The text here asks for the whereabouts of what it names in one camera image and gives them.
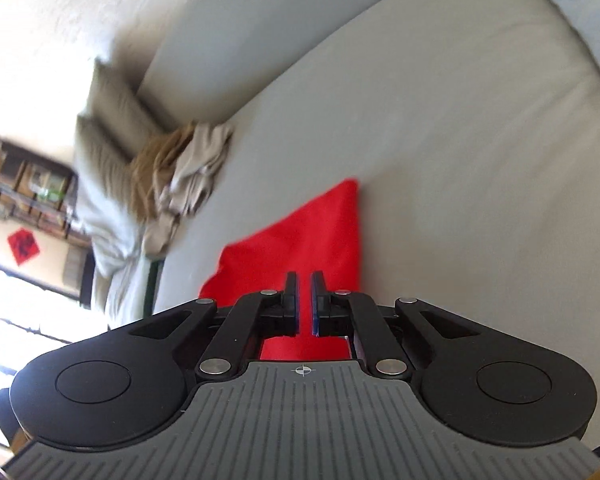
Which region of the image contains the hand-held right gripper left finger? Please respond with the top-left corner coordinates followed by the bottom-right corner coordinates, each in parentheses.
top-left (124, 271), bottom-right (302, 381)

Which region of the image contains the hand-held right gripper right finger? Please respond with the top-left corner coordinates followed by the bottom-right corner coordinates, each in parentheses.
top-left (310, 270), bottom-right (487, 381)

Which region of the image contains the red long-sleeve shirt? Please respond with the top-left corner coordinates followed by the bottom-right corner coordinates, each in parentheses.
top-left (200, 178), bottom-right (366, 361)

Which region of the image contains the beige crumpled garment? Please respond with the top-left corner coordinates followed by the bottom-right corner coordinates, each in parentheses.
top-left (142, 122), bottom-right (236, 256)

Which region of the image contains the grey sofa bed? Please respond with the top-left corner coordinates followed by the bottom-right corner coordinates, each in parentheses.
top-left (92, 0), bottom-right (600, 361)

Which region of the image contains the tan crumpled garment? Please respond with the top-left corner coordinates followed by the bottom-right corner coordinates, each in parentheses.
top-left (130, 125), bottom-right (201, 221)

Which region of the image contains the olive grey pillow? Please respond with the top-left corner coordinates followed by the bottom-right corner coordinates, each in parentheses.
top-left (72, 115), bottom-right (148, 241)
top-left (87, 57), bottom-right (178, 136)

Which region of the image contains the storage shelf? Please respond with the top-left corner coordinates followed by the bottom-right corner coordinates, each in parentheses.
top-left (0, 130), bottom-right (78, 241)

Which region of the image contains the light grey large cushion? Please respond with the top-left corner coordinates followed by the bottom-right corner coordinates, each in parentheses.
top-left (525, 0), bottom-right (600, 91)

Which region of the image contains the red diamond wall decoration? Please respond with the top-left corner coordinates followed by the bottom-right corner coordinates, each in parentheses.
top-left (7, 227), bottom-right (42, 266)

